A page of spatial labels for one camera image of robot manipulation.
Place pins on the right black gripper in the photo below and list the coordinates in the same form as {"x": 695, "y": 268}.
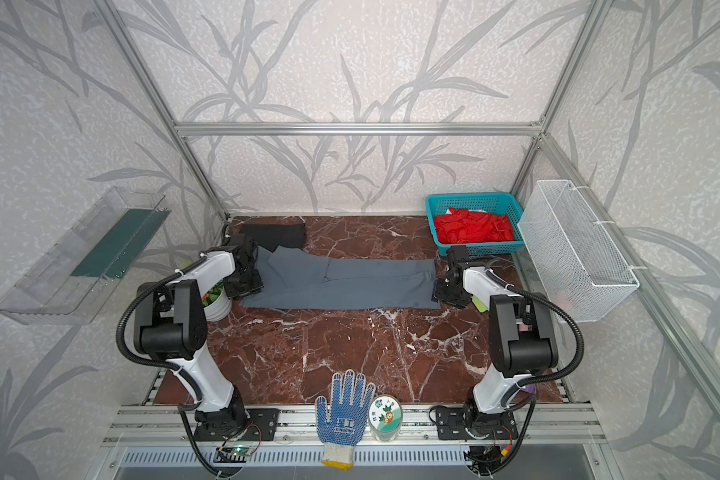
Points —
{"x": 446, "y": 294}

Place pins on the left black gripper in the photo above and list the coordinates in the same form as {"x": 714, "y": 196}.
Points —
{"x": 247, "y": 285}

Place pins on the grey t shirt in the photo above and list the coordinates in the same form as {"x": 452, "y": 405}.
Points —
{"x": 294, "y": 279}

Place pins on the teal plastic basket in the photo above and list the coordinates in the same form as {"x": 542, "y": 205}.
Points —
{"x": 498, "y": 203}

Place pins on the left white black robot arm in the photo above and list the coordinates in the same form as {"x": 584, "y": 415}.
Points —
{"x": 166, "y": 326}

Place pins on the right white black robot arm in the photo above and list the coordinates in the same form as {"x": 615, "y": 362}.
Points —
{"x": 521, "y": 341}

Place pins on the green paper piece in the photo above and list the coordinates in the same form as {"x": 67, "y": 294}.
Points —
{"x": 480, "y": 306}

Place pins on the potted artificial flower plant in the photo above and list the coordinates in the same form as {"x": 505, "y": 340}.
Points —
{"x": 216, "y": 303}

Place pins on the folded black t shirt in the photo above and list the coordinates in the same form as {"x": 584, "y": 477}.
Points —
{"x": 272, "y": 236}

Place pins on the red t shirt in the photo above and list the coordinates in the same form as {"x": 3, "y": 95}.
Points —
{"x": 464, "y": 226}

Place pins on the round tin with cartoon label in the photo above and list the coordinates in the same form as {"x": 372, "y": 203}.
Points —
{"x": 385, "y": 418}

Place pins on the green circuit board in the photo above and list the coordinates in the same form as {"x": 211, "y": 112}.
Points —
{"x": 234, "y": 454}

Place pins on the blue dotted work glove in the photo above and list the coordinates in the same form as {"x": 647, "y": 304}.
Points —
{"x": 343, "y": 414}

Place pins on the white wire mesh basket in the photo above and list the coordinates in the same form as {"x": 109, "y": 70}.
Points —
{"x": 577, "y": 261}

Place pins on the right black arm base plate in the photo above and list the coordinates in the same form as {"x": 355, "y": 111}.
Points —
{"x": 454, "y": 423}

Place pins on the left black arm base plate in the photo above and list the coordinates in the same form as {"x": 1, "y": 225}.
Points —
{"x": 260, "y": 426}

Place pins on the clear plastic wall shelf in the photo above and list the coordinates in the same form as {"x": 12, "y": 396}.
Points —
{"x": 71, "y": 282}

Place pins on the aluminium front rail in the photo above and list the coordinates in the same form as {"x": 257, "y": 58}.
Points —
{"x": 413, "y": 424}

